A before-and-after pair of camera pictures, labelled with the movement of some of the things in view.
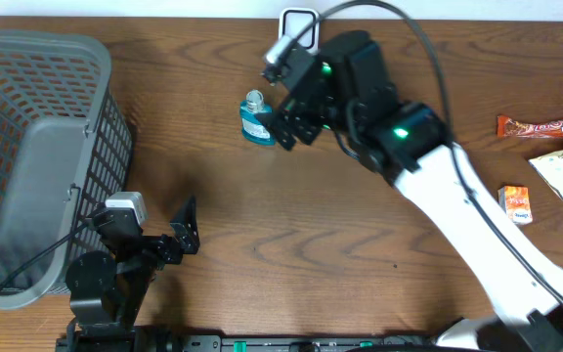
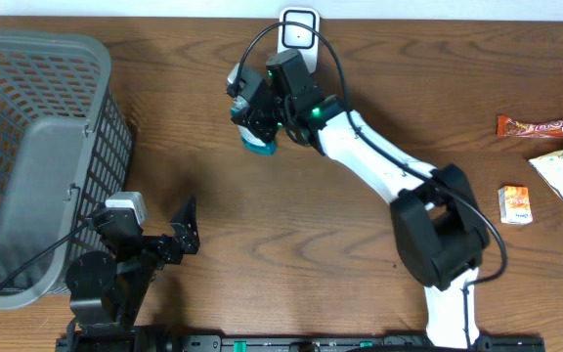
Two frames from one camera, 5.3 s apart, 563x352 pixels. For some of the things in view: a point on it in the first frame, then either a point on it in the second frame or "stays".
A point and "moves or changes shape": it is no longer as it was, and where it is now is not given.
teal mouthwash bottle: [254, 127] moves or changes shape
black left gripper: [169, 252] stays
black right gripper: [299, 112] -> [254, 119]
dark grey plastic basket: [49, 144] stays
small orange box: [515, 201] stays
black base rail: [245, 343] stays
